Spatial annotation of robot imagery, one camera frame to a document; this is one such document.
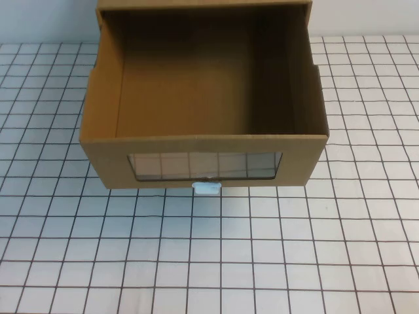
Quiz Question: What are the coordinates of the white plastic drawer handle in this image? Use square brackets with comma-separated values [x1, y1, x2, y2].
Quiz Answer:
[191, 181, 223, 198]

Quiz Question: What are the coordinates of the cardboard drawer with window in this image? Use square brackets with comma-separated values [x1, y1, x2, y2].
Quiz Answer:
[78, 6, 330, 192]

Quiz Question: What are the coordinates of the brown cardboard box sleeve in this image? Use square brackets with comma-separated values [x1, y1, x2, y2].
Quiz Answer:
[92, 0, 316, 69]

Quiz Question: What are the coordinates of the white grid pattern tablecloth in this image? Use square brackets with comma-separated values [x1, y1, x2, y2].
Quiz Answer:
[0, 34, 419, 314]

